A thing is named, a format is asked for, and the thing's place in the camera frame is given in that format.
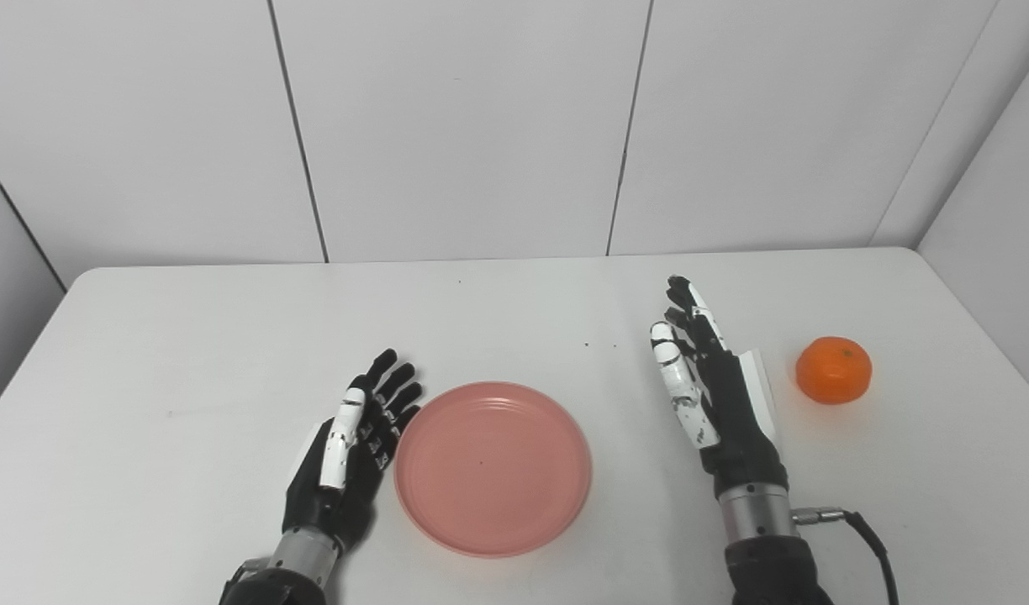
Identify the orange fruit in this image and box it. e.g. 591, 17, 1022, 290
795, 336, 873, 406

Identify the pink round plate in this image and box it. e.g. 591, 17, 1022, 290
393, 381, 594, 558

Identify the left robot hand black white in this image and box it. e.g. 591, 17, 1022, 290
282, 348, 423, 553

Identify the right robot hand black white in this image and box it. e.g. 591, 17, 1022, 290
650, 275, 791, 501

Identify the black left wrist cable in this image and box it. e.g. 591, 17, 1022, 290
219, 559, 267, 602

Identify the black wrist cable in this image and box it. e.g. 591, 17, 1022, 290
219, 559, 267, 602
792, 506, 900, 605

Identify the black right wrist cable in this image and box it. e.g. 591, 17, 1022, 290
792, 506, 900, 605

